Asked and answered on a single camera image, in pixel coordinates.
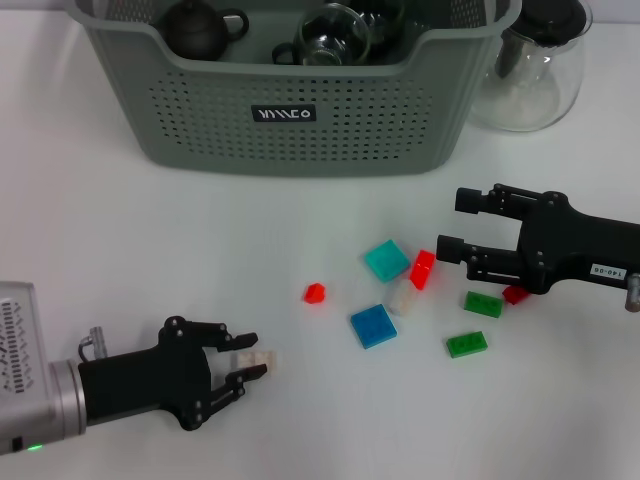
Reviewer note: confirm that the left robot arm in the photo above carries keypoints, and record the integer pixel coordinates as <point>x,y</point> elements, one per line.
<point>65,400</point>

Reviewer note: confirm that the small red sloped brick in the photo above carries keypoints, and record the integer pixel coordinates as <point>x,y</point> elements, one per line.
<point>314,294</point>

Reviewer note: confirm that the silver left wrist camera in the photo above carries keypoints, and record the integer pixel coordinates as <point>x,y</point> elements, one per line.
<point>20,340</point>

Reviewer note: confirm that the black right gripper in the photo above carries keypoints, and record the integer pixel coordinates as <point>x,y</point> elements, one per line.
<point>575,245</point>

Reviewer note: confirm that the teal square toy brick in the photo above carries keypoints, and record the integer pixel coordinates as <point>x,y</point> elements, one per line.
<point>386,261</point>

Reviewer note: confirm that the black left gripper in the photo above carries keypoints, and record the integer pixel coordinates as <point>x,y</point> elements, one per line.
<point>140,385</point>

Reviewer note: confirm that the dark red toy brick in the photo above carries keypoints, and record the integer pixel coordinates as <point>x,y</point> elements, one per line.
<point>515,295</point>

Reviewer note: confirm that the translucent white toy brick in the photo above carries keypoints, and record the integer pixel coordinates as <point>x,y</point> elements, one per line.
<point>257,357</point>
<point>402,298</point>

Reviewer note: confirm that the blue square toy brick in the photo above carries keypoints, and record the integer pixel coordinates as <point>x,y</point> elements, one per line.
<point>374,326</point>

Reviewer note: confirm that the grey-green perforated storage bin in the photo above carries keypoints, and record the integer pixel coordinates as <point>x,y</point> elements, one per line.
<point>300,145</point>

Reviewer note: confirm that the glass carafe black lid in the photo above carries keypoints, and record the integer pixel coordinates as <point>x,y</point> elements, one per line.
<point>525,100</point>

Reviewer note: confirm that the glass teacup black sleeve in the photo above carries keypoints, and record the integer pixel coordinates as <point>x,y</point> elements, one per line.
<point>332,37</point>
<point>387,20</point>

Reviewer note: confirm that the black clay teapot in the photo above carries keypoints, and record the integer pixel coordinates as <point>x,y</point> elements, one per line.
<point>192,32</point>

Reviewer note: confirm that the green toy brick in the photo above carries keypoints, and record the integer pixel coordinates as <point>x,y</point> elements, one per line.
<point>467,345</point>
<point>482,303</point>

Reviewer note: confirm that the orange-red long toy brick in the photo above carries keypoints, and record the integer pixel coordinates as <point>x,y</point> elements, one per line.
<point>422,270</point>

